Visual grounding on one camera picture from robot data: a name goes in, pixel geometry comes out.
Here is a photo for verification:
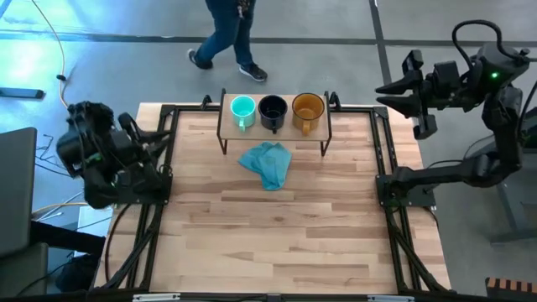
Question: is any person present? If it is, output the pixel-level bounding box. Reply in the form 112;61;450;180
187;0;269;83

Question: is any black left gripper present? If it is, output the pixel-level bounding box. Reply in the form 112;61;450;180
107;128;173;169

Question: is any teal mug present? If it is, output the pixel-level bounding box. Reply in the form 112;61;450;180
229;94;258;133

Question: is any yellow cable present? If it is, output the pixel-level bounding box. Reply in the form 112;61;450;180
29;0;71;109

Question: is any black table frame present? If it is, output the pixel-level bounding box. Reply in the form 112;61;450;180
90;91;453;297

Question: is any flat black floor bar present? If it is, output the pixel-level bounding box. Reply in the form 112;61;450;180
0;86;45;101

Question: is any yellow mug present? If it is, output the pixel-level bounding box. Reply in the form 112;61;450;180
291;91;326;137

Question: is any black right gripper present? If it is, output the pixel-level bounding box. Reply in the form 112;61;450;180
374;49;463;141

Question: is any grey cabinet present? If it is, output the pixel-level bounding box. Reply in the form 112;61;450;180
0;126;50;298

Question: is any blue cloth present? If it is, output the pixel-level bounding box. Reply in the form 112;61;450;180
237;141;294;192

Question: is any silver table bracket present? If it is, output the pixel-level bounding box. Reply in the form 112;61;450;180
132;293;182;302
367;294;416;302

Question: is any orange black striped object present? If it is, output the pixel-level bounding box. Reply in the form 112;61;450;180
485;276;537;302

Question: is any wooden shelf with black frame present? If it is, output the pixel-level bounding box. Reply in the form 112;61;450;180
215;87;334;158

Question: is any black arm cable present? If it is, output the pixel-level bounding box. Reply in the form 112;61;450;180
451;18;505;65

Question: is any black mug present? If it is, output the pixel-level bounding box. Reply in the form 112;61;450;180
257;94;289;135

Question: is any black bag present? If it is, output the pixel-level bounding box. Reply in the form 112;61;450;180
55;253;101;294

